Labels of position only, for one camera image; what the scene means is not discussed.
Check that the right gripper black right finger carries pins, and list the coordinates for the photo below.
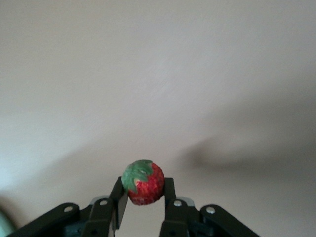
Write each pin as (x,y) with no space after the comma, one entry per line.
(177,217)

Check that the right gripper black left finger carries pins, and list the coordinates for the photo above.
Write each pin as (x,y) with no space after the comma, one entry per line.
(98,217)

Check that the red strawberry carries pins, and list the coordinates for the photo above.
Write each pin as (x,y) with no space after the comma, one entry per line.
(148,187)

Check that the round pale green plate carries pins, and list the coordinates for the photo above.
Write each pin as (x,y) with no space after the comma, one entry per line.
(3,219)

